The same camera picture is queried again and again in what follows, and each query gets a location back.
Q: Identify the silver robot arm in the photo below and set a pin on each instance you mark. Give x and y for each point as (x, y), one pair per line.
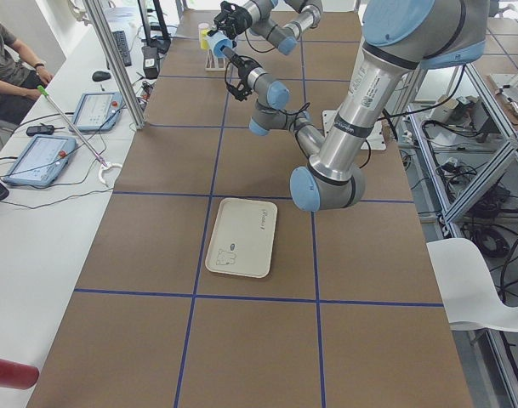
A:
(255, 17)
(398, 37)

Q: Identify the black keyboard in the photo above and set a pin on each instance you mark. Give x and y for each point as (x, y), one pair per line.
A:
(122, 47)

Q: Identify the teach pendant tablet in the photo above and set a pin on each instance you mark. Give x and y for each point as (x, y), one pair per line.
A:
(42, 161)
(97, 111)

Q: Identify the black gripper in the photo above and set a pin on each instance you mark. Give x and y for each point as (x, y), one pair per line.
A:
(236, 18)
(242, 66)

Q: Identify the far teach pendant tablet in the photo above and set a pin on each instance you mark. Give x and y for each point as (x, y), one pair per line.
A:
(97, 111)

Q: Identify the white chair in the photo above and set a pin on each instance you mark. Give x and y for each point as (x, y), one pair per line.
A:
(467, 290)

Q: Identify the yellow plastic cup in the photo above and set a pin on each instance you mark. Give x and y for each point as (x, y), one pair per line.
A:
(203, 39)

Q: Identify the cream plastic tray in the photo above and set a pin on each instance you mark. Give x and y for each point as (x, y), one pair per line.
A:
(242, 240)

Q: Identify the white wire cup rack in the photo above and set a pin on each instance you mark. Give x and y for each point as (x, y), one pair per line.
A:
(216, 63)

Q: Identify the seated person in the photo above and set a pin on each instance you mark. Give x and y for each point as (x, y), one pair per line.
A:
(21, 73)

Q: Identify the aluminium frame post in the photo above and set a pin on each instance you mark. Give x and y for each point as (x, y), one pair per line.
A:
(118, 69)

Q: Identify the near teach pendant tablet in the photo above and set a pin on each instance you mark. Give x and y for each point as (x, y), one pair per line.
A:
(42, 161)

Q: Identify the black computer mouse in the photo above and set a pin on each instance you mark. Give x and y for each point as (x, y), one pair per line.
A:
(100, 76)

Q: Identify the black handheld device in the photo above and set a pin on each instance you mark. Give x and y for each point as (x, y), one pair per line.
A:
(40, 130)

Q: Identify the pink plastic cup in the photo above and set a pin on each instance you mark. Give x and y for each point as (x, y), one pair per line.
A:
(202, 27)

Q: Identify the blue cup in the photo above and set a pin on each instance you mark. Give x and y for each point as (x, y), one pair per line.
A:
(217, 42)

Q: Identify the black power adapter box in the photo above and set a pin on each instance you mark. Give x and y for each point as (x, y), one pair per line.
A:
(151, 65)

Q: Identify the red cylinder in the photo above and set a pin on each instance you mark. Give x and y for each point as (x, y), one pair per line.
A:
(16, 375)

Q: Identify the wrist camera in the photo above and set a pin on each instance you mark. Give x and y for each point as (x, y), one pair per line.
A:
(242, 90)

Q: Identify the grabber reach tool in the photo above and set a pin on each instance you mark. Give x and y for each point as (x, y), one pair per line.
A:
(105, 166)

